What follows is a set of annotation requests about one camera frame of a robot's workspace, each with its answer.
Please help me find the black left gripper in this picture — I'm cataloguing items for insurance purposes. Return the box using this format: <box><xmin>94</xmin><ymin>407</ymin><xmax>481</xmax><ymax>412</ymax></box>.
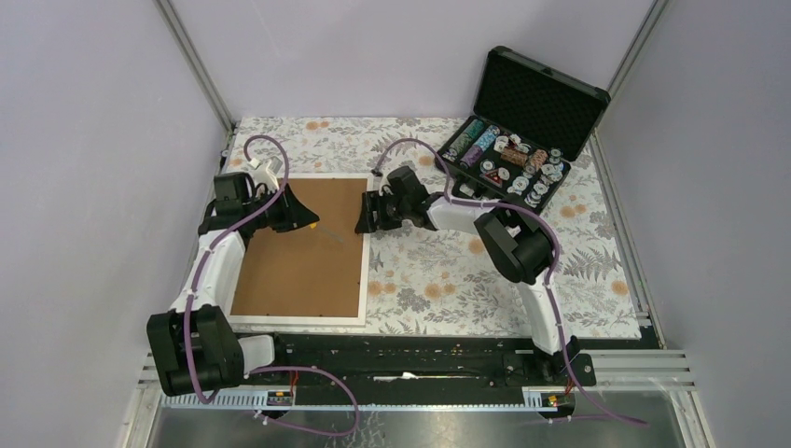
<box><xmin>243</xmin><ymin>182</ymin><xmax>319</xmax><ymax>232</ymax></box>

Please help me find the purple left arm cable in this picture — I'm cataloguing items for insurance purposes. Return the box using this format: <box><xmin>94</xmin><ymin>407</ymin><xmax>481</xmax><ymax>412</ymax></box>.
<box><xmin>182</xmin><ymin>134</ymin><xmax>361</xmax><ymax>438</ymax></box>

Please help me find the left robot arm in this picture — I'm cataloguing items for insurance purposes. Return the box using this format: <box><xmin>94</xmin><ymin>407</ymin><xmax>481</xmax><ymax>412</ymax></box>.
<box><xmin>146</xmin><ymin>172</ymin><xmax>319</xmax><ymax>403</ymax></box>

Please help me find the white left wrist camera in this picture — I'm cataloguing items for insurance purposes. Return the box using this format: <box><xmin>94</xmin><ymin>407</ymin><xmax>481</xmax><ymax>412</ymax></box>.
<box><xmin>248</xmin><ymin>157</ymin><xmax>284</xmax><ymax>190</ymax></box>

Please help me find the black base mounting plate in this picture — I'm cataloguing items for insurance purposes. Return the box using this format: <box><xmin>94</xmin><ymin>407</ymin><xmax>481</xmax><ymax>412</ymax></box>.
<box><xmin>170</xmin><ymin>330</ymin><xmax>659</xmax><ymax>406</ymax></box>

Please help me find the white picture frame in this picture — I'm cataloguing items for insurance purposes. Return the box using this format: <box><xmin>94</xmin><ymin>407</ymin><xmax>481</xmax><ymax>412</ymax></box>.
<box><xmin>228</xmin><ymin>173</ymin><xmax>373</xmax><ymax>328</ymax></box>

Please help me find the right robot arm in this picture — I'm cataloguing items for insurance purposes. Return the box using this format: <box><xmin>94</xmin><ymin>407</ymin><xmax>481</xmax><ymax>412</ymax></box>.
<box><xmin>355</xmin><ymin>166</ymin><xmax>577</xmax><ymax>385</ymax></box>

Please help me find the yellow handled screwdriver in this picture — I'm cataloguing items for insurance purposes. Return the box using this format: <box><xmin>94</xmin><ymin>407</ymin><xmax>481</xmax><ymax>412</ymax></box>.
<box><xmin>310</xmin><ymin>224</ymin><xmax>344</xmax><ymax>244</ymax></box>

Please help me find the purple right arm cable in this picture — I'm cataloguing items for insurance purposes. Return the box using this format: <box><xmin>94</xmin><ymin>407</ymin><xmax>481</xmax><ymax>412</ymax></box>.
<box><xmin>370</xmin><ymin>138</ymin><xmax>650</xmax><ymax>427</ymax></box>

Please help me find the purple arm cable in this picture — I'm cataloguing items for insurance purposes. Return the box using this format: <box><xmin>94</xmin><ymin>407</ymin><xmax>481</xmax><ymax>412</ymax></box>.
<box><xmin>182</xmin><ymin>134</ymin><xmax>361</xmax><ymax>438</ymax></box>
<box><xmin>370</xmin><ymin>138</ymin><xmax>650</xmax><ymax>427</ymax></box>

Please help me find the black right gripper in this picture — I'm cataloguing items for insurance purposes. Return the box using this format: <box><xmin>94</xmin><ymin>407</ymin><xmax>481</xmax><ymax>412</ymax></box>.
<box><xmin>354</xmin><ymin>190</ymin><xmax>410</xmax><ymax>234</ymax></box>

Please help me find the black poker chip case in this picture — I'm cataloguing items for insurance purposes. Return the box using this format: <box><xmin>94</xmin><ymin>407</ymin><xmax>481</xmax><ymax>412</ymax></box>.
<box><xmin>435</xmin><ymin>46</ymin><xmax>611</xmax><ymax>213</ymax></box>

